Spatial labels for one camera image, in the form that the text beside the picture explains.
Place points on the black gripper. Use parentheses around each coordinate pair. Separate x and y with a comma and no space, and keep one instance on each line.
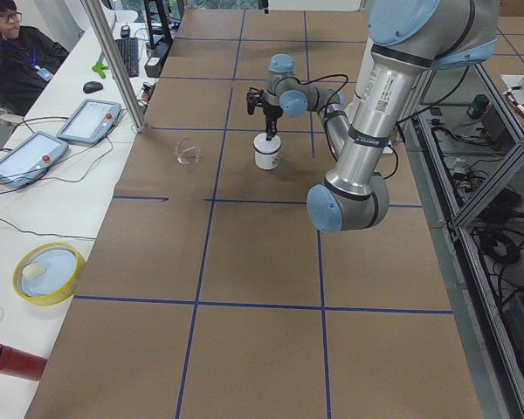
(270,111)

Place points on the green plastic clip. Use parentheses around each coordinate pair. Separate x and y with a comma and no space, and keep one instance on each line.
(100,69)

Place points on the teach pendant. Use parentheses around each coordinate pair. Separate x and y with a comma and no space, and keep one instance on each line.
(90,123)
(31,159)

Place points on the white enamel cup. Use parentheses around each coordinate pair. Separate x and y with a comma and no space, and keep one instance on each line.
(266,162)

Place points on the aluminium frame post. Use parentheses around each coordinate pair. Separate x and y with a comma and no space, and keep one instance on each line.
(104,35)

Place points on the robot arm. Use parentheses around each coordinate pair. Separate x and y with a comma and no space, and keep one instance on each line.
(409,37)
(285,94)

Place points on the far teach pendant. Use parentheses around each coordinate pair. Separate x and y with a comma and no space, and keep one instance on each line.
(90,123)

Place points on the black keyboard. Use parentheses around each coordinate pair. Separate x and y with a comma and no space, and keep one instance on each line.
(128,48)

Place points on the red cylinder bottle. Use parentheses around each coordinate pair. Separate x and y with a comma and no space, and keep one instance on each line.
(20,364)

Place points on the near teach pendant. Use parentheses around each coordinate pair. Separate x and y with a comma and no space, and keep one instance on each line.
(31,159)

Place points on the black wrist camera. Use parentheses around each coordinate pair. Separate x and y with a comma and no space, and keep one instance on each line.
(254,99)

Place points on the yellow tape roll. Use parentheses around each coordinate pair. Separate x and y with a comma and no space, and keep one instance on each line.
(48,274)

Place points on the seated person in black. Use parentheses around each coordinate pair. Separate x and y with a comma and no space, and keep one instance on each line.
(28,60)

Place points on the black computer mouse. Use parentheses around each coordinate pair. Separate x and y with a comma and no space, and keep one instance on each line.
(92,87)

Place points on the white cup lid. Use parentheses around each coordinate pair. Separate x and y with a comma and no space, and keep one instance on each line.
(264,147)

